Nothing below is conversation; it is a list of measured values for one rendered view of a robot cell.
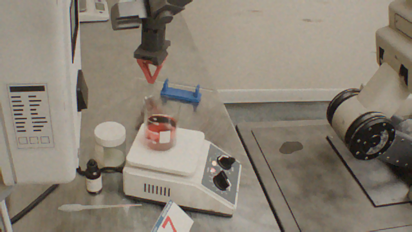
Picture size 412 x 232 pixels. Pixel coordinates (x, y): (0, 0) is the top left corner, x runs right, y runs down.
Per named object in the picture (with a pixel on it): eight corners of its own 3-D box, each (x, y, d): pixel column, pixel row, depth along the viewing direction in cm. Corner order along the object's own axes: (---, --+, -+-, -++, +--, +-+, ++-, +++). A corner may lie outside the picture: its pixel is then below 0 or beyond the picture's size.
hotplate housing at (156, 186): (239, 172, 82) (246, 140, 78) (233, 220, 71) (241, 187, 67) (131, 153, 84) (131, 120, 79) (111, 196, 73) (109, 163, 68)
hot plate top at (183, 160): (205, 135, 78) (205, 131, 78) (194, 178, 68) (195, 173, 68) (143, 124, 79) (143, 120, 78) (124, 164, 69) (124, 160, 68)
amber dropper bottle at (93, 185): (84, 184, 75) (82, 154, 71) (100, 182, 76) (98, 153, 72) (87, 195, 72) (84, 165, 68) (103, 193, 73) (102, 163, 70)
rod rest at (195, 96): (201, 96, 105) (203, 84, 103) (198, 103, 102) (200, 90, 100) (163, 89, 106) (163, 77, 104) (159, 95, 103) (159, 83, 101)
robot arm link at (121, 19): (176, 15, 86) (168, -21, 87) (121, 19, 81) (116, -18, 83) (161, 37, 96) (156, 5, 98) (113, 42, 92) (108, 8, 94)
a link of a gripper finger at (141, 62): (134, 85, 102) (136, 50, 97) (143, 72, 108) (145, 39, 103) (161, 89, 101) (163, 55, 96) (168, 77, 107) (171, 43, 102)
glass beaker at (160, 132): (185, 143, 75) (188, 102, 70) (164, 161, 70) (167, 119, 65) (153, 128, 77) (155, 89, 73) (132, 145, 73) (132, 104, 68)
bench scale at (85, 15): (109, 22, 141) (109, 9, 139) (35, 25, 134) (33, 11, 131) (106, 5, 156) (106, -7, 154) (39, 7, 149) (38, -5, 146)
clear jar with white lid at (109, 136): (121, 151, 84) (120, 118, 79) (130, 169, 79) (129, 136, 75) (93, 156, 81) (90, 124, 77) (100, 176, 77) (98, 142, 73)
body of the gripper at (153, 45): (132, 60, 95) (133, 30, 91) (146, 43, 104) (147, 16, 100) (159, 64, 95) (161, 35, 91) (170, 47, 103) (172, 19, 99)
